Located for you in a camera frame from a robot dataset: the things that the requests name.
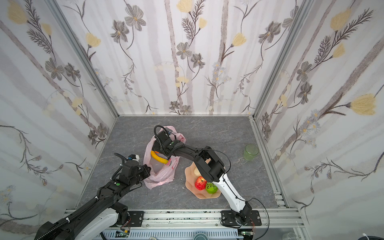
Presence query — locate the pink plastic bag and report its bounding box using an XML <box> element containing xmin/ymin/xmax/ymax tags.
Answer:
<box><xmin>143</xmin><ymin>136</ymin><xmax>180</xmax><ymax>190</ymax></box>

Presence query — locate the beige fake potato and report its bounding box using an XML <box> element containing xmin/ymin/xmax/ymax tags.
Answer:
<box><xmin>194</xmin><ymin>168</ymin><xmax>201</xmax><ymax>177</ymax></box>

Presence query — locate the pink scalloped bowl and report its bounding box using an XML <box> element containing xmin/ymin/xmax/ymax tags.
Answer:
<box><xmin>185</xmin><ymin>163</ymin><xmax>221</xmax><ymax>199</ymax></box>

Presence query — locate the red fake strawberry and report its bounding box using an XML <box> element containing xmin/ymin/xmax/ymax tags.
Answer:
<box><xmin>195</xmin><ymin>176</ymin><xmax>207</xmax><ymax>191</ymax></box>

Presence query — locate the green fake custard apple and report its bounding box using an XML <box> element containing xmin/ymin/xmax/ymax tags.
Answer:
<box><xmin>205</xmin><ymin>182</ymin><xmax>218</xmax><ymax>194</ymax></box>

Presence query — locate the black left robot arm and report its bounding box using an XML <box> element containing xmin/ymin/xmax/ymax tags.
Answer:
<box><xmin>35</xmin><ymin>153</ymin><xmax>151</xmax><ymax>240</ymax></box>

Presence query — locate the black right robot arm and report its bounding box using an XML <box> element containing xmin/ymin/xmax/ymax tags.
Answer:
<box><xmin>151</xmin><ymin>125</ymin><xmax>262</xmax><ymax>229</ymax></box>

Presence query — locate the yellow fake banana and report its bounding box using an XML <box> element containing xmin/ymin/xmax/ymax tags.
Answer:
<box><xmin>151</xmin><ymin>151</ymin><xmax>169</xmax><ymax>165</ymax></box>

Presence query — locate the green translucent cup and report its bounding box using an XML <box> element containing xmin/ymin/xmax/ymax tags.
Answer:
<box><xmin>243</xmin><ymin>144</ymin><xmax>260</xmax><ymax>161</ymax></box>

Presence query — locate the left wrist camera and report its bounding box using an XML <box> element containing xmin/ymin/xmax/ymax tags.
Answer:
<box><xmin>127</xmin><ymin>154</ymin><xmax>140</xmax><ymax>162</ymax></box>

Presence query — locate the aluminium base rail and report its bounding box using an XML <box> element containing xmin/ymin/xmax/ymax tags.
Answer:
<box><xmin>55</xmin><ymin>191</ymin><xmax>310</xmax><ymax>240</ymax></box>

